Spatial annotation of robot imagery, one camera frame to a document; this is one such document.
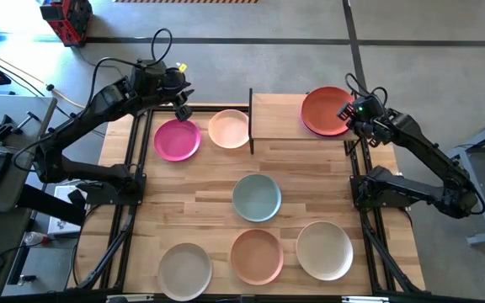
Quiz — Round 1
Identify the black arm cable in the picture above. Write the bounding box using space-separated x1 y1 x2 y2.
85 27 173 106
344 72 389 107

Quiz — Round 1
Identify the red and black equipment box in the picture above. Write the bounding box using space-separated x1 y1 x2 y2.
39 0 94 48

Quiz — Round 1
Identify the red-orange plate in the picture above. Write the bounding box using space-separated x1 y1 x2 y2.
300 86 355 138

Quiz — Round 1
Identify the clear plastic bottle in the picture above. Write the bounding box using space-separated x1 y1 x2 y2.
22 231 53 248

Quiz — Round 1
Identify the grey-teal plate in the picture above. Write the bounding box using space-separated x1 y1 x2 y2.
232 173 283 223

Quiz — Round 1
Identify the magenta plate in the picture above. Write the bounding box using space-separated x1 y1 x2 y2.
153 118 202 162

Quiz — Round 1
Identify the beige plate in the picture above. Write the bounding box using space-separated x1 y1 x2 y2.
157 242 214 302

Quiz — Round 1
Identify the salmon plate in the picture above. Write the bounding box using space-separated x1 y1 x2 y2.
229 228 285 286

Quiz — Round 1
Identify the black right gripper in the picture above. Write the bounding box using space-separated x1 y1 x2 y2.
336 95 391 146

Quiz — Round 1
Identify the grey desk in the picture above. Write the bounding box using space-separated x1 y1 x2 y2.
0 93 58 214

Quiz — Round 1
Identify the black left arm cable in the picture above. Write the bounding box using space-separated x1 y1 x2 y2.
85 27 173 106

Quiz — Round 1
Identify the grey metal stand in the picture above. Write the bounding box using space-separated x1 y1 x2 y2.
448 109 485 247

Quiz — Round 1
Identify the silver handled clamp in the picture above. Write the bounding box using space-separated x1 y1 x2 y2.
13 110 41 136

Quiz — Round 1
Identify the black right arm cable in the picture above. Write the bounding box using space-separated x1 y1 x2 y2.
344 72 389 107

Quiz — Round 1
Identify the wooden shelf with black legs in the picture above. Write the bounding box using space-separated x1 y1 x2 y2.
248 87 360 156

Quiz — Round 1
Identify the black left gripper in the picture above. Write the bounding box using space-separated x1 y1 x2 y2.
157 66 195 124

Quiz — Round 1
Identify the pale peach plate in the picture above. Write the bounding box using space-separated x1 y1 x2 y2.
207 109 251 150

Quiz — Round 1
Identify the cream plate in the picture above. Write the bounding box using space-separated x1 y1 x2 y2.
296 220 354 282

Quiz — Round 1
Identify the white cardboard box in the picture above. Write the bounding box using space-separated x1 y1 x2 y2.
46 183 88 237

